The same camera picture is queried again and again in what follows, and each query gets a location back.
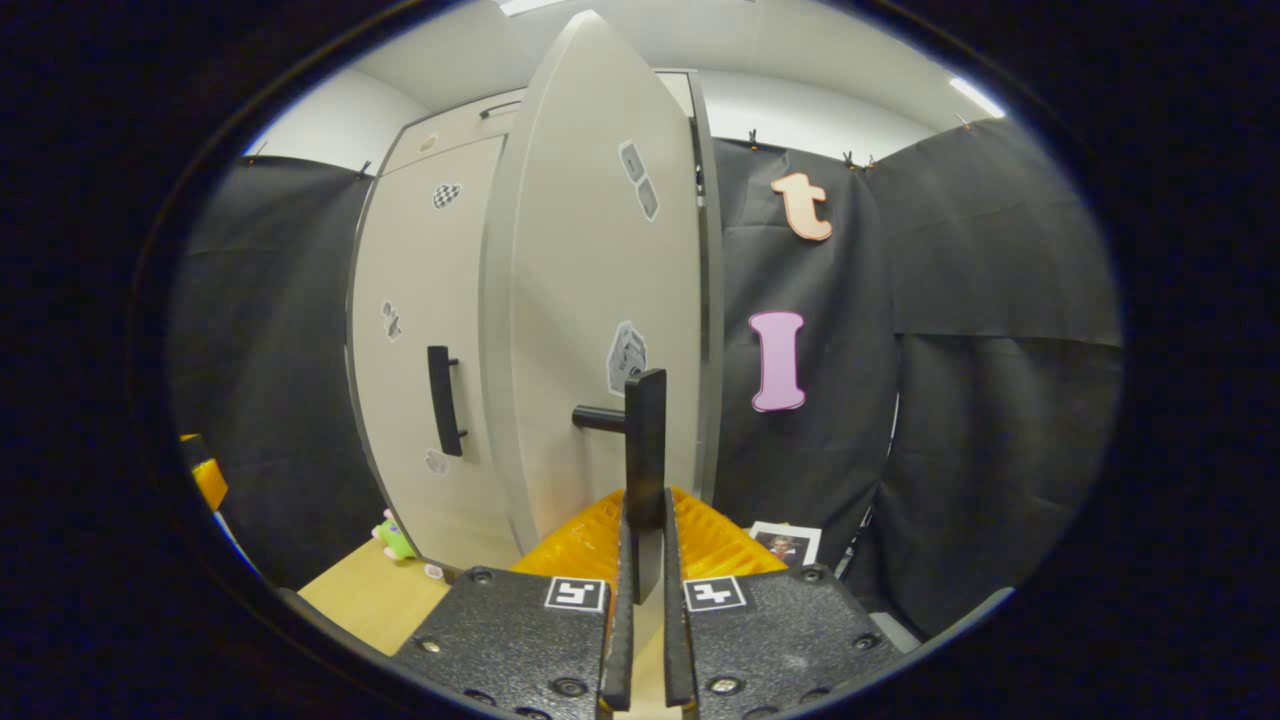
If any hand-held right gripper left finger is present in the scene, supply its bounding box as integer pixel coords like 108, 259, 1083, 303
392, 488, 638, 720

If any grey cabinet drawer front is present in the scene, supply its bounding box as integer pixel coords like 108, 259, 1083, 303
385, 70, 696, 176

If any white portrait book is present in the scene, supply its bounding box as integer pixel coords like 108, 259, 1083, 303
748, 522, 823, 569

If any light grey shoe cabinet door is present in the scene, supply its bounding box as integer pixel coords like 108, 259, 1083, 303
350, 135, 511, 571
480, 10, 716, 556

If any grey double-door shoe cabinet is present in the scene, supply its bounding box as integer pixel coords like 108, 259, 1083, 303
345, 68, 726, 581

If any black backdrop cloth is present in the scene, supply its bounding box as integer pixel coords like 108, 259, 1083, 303
712, 118, 1123, 641
170, 155, 386, 591

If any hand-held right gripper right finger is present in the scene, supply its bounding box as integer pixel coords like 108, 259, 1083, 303
662, 487, 906, 717

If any green pink plush toy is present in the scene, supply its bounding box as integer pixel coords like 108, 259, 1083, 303
372, 510, 417, 562

